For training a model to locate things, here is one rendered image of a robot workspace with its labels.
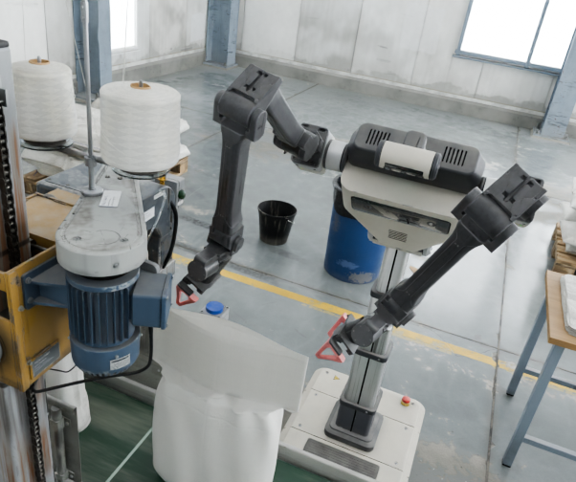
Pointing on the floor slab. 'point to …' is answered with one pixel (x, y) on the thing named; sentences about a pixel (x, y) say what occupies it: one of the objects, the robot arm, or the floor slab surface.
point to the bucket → (276, 221)
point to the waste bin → (350, 245)
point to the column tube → (10, 406)
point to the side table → (561, 339)
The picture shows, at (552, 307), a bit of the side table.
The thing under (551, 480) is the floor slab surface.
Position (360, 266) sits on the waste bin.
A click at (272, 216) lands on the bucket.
